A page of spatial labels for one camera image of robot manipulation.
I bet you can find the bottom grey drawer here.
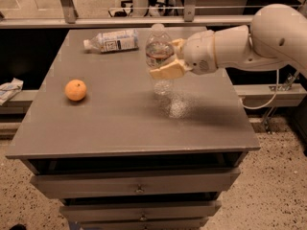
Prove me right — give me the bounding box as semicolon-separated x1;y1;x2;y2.
81;218;208;230

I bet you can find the grey drawer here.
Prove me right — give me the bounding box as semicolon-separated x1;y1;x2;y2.
31;168;240;198
81;218;208;230
59;200;222;222

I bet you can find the grey drawer cabinet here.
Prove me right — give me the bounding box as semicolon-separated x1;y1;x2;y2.
5;26;261;230

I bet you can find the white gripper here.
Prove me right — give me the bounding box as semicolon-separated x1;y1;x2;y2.
149;30;217;80

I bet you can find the lying white labelled bottle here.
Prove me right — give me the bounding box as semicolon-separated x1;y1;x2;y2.
83;29;138;53

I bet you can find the white packet on ledge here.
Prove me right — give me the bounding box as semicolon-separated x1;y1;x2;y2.
0;78;23;105

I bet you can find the metal railing frame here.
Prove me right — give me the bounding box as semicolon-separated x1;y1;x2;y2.
0;0;306;29

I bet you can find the white cable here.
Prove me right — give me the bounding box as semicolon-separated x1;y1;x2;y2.
240;68;281;111

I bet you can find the middle grey drawer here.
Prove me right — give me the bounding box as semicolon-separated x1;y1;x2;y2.
59;200;222;222

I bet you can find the orange fruit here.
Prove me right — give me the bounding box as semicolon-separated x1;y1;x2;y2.
64;80;87;102

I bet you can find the clear water bottle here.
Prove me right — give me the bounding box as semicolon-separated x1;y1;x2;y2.
145;24;175;96

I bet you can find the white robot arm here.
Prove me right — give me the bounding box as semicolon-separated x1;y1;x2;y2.
150;4;307;80

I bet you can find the top grey drawer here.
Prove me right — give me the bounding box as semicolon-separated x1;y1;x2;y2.
31;168;240;198

